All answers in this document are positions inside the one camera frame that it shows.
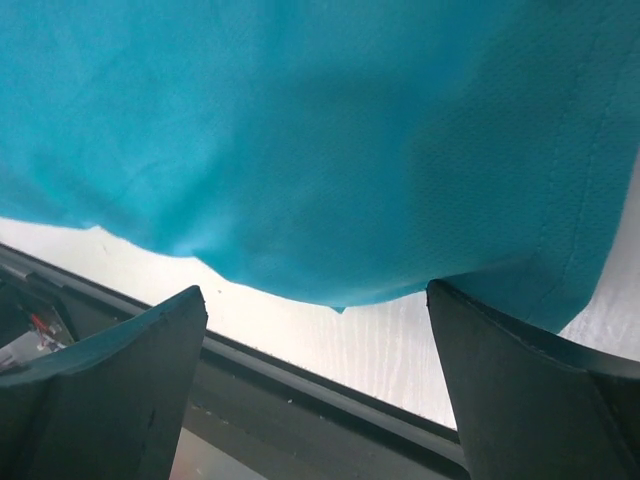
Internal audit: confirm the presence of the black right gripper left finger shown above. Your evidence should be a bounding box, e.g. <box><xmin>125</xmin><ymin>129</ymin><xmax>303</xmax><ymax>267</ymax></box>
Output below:
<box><xmin>1</xmin><ymin>286</ymin><xmax>207</xmax><ymax>479</ymax></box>

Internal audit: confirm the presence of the teal t-shirt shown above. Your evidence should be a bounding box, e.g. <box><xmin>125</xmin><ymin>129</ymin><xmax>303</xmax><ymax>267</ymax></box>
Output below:
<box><xmin>1</xmin><ymin>1</ymin><xmax>639</xmax><ymax>332</ymax></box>

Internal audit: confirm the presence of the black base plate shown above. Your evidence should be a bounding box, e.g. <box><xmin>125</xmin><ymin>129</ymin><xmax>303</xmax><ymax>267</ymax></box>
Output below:
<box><xmin>0</xmin><ymin>242</ymin><xmax>471</xmax><ymax>480</ymax></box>

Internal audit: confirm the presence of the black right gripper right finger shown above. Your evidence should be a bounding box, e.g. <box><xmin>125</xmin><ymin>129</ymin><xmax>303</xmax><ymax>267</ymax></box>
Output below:
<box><xmin>427</xmin><ymin>281</ymin><xmax>639</xmax><ymax>479</ymax></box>

